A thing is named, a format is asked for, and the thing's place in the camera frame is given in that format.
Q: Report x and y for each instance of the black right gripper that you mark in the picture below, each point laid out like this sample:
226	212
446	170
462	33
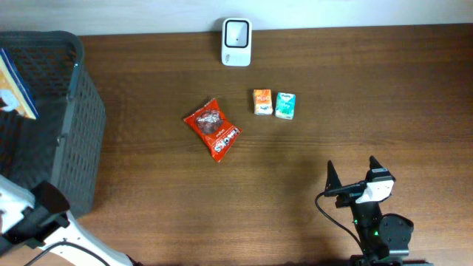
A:
332	180

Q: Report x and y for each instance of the teal tissue pack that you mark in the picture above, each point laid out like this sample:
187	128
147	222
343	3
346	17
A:
285	105

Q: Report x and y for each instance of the orange tissue pack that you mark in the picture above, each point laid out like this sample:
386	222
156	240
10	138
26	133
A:
262	99

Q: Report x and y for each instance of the red snack bag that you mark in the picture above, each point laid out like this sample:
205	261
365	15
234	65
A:
211	124

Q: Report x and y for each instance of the cream chips bag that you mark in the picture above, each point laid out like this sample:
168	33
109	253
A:
15	93

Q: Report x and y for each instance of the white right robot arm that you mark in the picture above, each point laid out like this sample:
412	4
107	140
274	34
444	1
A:
383	238

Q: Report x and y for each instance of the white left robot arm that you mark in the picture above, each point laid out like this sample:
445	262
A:
40	218

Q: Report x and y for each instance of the grey plastic basket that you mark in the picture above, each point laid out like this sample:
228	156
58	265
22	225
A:
63	145

